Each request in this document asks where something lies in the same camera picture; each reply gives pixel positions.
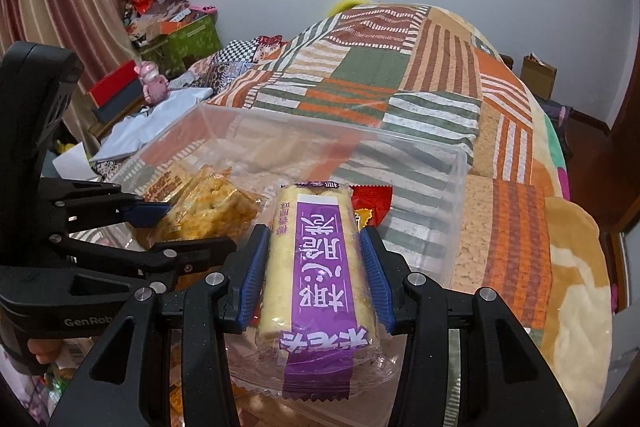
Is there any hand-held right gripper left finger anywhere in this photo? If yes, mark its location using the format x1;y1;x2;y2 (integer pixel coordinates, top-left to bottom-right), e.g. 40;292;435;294
47;223;273;427

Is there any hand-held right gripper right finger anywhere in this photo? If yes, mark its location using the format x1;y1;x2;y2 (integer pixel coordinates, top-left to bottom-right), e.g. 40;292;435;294
359;226;581;427

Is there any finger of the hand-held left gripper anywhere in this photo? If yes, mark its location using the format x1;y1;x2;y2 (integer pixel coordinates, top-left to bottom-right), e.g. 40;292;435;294
47;229;238;293
39;179;175;230

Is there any orange cracker packet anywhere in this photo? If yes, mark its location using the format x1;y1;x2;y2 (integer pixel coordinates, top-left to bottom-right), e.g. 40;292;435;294
150;164;266;253

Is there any purple label snack packet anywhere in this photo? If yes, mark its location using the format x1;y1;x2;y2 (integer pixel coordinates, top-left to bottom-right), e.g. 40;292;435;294
232;181;401;403

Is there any clear plastic container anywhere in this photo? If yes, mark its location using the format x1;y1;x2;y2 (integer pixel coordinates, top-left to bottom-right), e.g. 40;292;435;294
90;102;473;427

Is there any person's left hand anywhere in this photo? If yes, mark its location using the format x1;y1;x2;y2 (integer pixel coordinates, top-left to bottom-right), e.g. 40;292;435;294
27;338;63;364

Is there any white paper sheet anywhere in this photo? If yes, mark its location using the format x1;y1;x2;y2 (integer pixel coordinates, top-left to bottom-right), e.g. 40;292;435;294
52;152;92;184

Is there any red snack packet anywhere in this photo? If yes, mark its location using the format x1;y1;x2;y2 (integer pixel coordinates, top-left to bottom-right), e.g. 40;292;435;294
347;184;393;228

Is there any red box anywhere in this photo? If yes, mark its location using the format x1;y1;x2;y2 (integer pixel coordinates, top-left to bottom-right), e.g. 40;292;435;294
87;61;140;105

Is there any dark grey box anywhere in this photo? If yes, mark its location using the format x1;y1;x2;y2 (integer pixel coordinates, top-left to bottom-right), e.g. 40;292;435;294
92;79;146;122

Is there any white cloth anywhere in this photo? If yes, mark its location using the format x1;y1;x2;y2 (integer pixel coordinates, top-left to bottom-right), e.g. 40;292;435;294
92;87;216;162

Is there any pink rabbit toy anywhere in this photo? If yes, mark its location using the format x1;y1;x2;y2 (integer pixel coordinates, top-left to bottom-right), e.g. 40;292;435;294
136;61;170;104

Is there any pile of boxes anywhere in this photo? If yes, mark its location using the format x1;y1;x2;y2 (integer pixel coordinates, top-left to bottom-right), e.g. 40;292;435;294
125;0;218;45

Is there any green storage box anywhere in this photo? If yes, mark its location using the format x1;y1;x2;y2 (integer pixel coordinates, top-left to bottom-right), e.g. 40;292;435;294
139;14;223;78

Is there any checkered quilt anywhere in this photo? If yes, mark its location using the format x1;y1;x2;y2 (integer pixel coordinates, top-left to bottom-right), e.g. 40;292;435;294
187;34;291;90

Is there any patchwork striped bedspread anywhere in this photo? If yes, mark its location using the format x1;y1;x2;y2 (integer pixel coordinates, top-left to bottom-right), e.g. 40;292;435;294
90;2;566;343

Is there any dark bag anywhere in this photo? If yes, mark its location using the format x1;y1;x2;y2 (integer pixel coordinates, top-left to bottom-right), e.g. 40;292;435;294
542;102;573;142

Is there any brown cardboard box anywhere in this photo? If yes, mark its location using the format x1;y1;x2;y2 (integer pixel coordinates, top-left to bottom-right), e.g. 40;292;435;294
520;53;558;102

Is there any brown wooden wardrobe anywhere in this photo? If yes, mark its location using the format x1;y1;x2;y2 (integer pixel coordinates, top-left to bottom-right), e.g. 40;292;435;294
597;0;640;323

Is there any yellow curved tube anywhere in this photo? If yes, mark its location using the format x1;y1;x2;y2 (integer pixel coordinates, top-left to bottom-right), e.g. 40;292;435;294
325;0;373;18

